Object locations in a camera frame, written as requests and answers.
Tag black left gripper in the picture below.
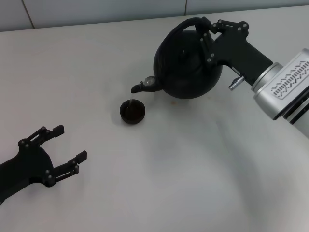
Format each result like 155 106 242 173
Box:
0 124 88 206

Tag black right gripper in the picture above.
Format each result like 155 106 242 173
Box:
199 16 275 86

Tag black round teapot with handle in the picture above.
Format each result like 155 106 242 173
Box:
130 17 224 100

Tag small dark teacup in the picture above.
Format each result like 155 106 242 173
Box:
120 99 147 125

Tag silver right gripper cable plug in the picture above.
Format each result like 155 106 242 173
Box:
228 76 245 91

